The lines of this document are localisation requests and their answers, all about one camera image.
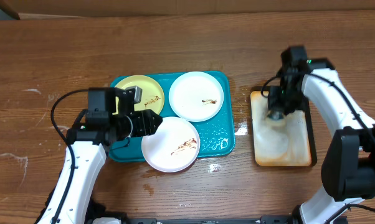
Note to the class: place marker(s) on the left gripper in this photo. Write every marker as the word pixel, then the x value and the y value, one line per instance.
pixel 144 122

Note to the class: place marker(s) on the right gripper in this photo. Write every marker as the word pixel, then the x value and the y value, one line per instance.
pixel 275 103

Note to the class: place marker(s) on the green yellow sponge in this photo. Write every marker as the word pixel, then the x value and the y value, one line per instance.
pixel 275 118

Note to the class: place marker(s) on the yellow plate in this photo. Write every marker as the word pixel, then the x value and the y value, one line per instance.
pixel 152 93

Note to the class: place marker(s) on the white plate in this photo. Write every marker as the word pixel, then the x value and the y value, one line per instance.
pixel 196 96
pixel 174 146

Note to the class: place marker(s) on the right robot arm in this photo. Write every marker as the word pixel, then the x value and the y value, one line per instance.
pixel 348 170

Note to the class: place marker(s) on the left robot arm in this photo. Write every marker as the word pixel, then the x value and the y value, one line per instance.
pixel 110 116

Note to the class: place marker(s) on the black tray with soapy water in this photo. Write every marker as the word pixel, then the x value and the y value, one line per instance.
pixel 288 142

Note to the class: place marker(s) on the teal plastic tray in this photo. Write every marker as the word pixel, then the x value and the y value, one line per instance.
pixel 217 134

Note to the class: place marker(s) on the black knit cloth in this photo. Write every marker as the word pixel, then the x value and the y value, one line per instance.
pixel 94 210

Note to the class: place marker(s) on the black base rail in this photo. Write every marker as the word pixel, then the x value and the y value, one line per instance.
pixel 206 221

